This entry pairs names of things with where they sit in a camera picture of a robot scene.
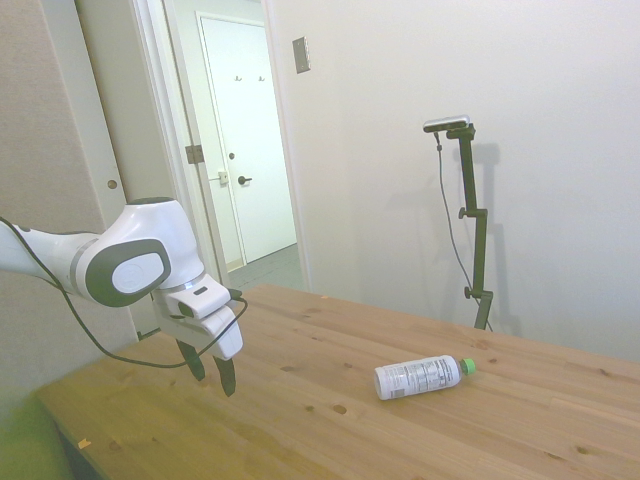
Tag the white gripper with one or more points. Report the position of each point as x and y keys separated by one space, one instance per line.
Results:
x=222 y=337

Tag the white bottle with green cap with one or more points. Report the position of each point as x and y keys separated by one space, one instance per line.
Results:
x=415 y=377

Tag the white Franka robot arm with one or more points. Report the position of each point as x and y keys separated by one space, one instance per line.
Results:
x=145 y=225

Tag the metal door hinge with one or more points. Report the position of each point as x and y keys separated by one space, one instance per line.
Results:
x=195 y=154

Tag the white closed door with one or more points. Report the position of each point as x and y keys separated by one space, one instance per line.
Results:
x=250 y=125

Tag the beige open door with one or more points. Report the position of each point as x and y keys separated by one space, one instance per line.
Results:
x=130 y=100

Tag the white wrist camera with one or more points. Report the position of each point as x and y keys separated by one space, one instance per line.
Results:
x=207 y=300

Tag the white door frame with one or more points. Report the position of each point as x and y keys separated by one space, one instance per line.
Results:
x=289 y=155

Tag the black camera stand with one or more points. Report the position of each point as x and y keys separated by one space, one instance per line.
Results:
x=470 y=170

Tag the grey wall plate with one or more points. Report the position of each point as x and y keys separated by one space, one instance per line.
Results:
x=301 y=55

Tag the silver camera on stand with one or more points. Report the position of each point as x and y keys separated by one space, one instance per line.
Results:
x=447 y=123

